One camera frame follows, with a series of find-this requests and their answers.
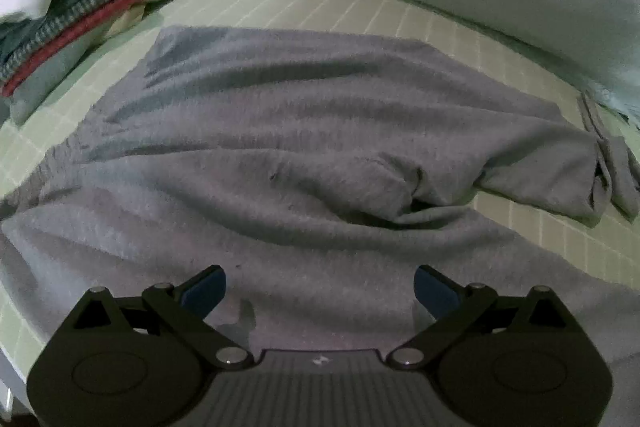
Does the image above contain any grey long-sleeve garment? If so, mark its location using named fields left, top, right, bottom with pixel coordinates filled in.
left=1, top=26, right=639, bottom=364

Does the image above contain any pale green folded garment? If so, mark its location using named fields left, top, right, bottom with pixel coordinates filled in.
left=4, top=3, right=145, bottom=126

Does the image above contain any red folded garment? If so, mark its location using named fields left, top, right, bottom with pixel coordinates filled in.
left=1, top=0, right=143, bottom=98

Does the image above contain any green checked bed sheet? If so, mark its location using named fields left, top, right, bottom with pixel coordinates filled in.
left=1, top=0, right=639, bottom=287

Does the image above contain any checked folded garment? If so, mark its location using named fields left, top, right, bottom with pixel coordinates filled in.
left=1, top=0, right=111, bottom=82

